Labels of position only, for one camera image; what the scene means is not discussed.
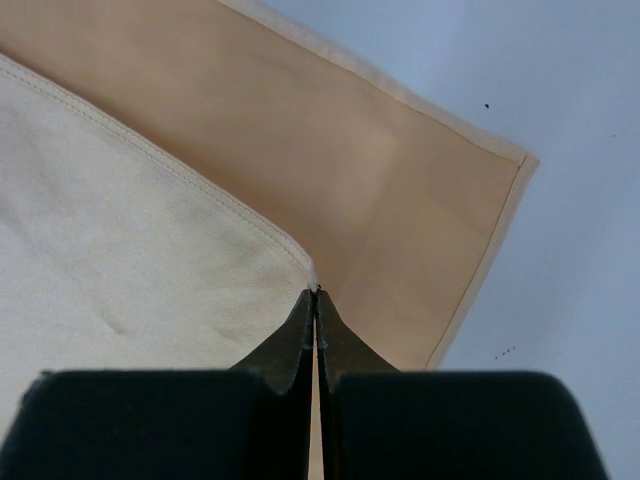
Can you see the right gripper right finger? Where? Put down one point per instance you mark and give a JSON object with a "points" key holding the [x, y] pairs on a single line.
{"points": [[381, 423]]}

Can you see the peach cloth napkin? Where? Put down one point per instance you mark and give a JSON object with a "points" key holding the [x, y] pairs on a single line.
{"points": [[174, 174]]}

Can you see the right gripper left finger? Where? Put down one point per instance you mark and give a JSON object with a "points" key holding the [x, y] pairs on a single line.
{"points": [[251, 421]]}

